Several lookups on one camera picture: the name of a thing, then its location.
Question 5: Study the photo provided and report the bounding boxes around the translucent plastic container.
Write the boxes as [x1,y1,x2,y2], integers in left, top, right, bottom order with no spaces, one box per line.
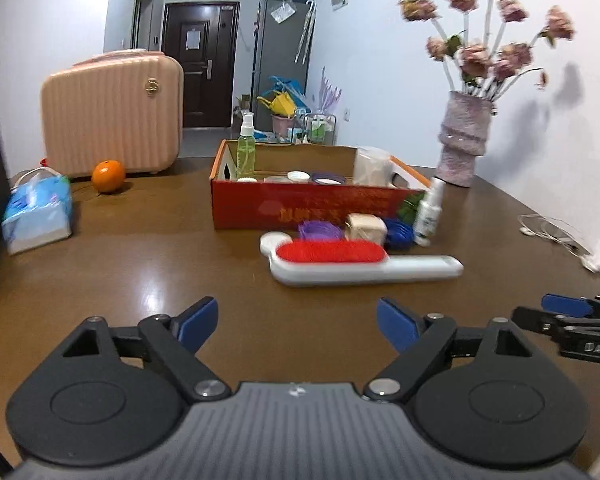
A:
[352,146,392,188]

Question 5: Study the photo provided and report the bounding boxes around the green liquid spray bottle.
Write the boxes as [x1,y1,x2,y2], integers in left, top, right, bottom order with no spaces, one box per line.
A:
[236,113,257,178]

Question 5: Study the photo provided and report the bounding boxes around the pink ribbed suitcase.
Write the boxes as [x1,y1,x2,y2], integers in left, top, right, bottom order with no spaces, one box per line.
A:
[40,49,184,177]

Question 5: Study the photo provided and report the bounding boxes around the dark brown entrance door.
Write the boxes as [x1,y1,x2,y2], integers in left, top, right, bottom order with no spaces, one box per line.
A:
[161,1,239,128]

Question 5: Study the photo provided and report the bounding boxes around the beige cube block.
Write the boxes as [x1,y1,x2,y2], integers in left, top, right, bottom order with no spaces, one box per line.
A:
[344,214,388,246]

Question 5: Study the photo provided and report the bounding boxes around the small white spray bottle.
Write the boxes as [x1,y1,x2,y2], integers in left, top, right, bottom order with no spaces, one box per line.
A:
[413,178,445,247]

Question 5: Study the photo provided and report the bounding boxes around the red orange cardboard box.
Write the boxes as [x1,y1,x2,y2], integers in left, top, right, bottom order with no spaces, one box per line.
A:
[209,140,430,230]

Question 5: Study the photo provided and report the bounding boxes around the grey refrigerator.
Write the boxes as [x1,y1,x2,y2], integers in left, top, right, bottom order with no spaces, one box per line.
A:
[251,0,312,131]

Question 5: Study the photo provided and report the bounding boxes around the purple plastic lid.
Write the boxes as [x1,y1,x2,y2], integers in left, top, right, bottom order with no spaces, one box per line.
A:
[299,220,344,240]

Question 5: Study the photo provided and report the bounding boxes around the pink ceramic vase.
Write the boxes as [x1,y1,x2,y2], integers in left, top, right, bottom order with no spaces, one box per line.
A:
[436,91,493,188]

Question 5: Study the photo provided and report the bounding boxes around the white jar lid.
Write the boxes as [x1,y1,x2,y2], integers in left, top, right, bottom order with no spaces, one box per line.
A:
[263,176,292,184]

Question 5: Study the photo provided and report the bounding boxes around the blue tissue pack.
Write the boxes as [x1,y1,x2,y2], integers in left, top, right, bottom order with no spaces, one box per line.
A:
[2,167,72,255]

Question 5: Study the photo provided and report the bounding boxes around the dark blue lid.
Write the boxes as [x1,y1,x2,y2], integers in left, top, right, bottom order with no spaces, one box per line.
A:
[382,218,414,250]

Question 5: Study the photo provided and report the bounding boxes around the dried pink roses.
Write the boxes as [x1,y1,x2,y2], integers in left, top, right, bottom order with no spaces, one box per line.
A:
[398,0,576,103]

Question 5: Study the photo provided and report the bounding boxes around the white bottle cap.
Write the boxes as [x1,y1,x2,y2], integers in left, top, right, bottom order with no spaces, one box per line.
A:
[286,170,311,183]

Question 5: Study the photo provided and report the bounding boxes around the white red lint brush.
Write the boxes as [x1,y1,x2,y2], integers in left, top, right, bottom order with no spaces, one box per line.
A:
[260,232,464,287]

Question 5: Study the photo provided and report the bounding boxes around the white wired earphones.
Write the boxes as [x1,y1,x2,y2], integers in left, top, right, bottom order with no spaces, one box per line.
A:
[517,214,600,274]

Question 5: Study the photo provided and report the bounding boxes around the orange fruit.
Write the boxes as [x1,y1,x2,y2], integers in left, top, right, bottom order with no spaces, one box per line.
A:
[91,159,125,194]

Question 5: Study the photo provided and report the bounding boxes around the blue translucent lid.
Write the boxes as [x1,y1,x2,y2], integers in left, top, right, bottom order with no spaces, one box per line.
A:
[310,172,347,185]

